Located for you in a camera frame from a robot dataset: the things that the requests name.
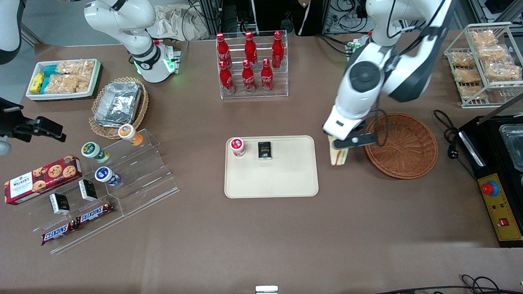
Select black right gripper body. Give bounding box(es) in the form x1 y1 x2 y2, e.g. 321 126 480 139
0 97 31 142

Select triangle sandwich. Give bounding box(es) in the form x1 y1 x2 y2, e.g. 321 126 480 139
329 136 350 167

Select light tan wicker basket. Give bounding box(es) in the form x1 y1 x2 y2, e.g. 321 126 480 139
89 76 149 140

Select cream plastic tray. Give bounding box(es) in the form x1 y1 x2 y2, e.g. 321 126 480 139
224 135 319 199

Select brown round wicker basket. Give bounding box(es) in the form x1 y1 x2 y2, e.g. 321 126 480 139
364 112 439 180

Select yellow snack packet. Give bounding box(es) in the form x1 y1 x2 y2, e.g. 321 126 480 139
29 73 45 94

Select rice cracker packet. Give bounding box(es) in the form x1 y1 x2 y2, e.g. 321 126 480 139
56 60 95 76
46 73 91 94

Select green lid yogurt cup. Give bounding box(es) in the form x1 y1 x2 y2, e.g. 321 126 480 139
81 142 110 164

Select red Walkers cookie box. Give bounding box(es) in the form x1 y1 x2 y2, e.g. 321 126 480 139
4 155 83 205

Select white rectangular snack bin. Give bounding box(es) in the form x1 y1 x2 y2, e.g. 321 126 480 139
25 59 103 102

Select clear acrylic bottle rack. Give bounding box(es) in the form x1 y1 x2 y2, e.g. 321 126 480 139
216 31 289 100

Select blue lid yogurt cup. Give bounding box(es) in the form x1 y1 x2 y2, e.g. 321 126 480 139
94 166 122 187

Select stacked foil trays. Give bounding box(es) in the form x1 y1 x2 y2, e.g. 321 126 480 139
94 81 142 127

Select white connector box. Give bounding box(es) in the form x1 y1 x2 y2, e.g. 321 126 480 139
345 35 370 56
161 43 183 74

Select orange lid yogurt cup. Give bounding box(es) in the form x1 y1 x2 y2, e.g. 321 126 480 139
118 124 144 147

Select red cola bottle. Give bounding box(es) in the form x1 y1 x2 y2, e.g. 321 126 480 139
219 60 236 95
242 60 257 94
261 58 275 93
216 33 232 68
244 31 258 68
271 31 285 69

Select Snickers chocolate bar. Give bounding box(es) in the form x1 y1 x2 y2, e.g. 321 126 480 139
76 201 115 225
41 220 78 246

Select red lid yogurt cup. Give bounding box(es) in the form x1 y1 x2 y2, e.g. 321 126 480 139
230 138 246 158

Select clear acrylic stepped stand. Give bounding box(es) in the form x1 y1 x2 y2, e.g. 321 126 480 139
14 129 180 254

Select bagged fried snack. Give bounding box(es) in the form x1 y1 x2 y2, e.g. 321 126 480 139
460 85 489 101
476 45 513 62
484 63 522 82
470 31 497 47
449 51 476 68
454 67 483 84

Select black appliance housing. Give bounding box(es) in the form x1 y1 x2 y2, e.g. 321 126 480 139
460 116 523 248

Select red emergency stop button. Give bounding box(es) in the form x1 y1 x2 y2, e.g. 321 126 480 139
481 180 500 198

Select beige cloth bag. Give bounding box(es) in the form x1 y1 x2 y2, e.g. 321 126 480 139
147 4 209 41

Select clear glass container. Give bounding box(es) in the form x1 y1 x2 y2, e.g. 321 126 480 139
498 125 523 172

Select yellow control panel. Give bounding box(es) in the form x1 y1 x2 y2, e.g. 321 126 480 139
477 174 523 242

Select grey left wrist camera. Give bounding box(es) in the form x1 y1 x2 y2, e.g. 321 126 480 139
333 132 378 150

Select black power cable with plug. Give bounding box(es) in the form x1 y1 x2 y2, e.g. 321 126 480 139
433 109 478 180

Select white wire rack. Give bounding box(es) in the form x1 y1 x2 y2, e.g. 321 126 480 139
444 22 523 109

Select aluminium frame rack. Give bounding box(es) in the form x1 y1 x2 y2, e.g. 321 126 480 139
198 0 286 36

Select black floor cable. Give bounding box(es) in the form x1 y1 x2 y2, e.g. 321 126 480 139
376 274 523 294

